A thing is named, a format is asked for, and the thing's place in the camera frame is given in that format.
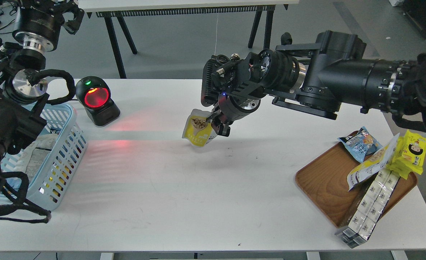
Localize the white boxed snack multipack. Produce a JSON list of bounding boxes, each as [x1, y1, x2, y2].
[[335, 169, 400, 248]]

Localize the background table black legs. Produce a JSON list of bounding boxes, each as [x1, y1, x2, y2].
[[76, 0, 300, 79]]

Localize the white hanging cable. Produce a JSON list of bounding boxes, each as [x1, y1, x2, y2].
[[213, 14, 219, 55]]

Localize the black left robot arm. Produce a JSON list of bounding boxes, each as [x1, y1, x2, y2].
[[0, 0, 85, 224]]

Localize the black barcode scanner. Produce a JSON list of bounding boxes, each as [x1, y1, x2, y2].
[[76, 76, 120, 126]]

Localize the yellow cartoon snack bag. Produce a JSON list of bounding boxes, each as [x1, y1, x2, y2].
[[386, 130, 426, 179]]

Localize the brown wooden tray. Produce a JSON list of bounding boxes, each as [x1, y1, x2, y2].
[[295, 130, 418, 228]]

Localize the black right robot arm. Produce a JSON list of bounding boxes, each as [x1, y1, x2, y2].
[[200, 31, 426, 137]]

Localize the white snack bag in basket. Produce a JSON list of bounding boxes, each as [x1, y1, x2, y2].
[[14, 133, 58, 182]]

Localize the blue snack bag in basket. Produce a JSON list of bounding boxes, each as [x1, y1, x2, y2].
[[3, 174, 22, 192]]

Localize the light blue plastic basket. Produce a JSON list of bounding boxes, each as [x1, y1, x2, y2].
[[0, 104, 87, 211]]

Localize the yellow white snack pouch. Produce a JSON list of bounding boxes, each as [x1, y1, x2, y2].
[[347, 133, 400, 191], [182, 109, 217, 147]]

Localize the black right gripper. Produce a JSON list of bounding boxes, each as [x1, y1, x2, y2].
[[201, 52, 267, 137]]

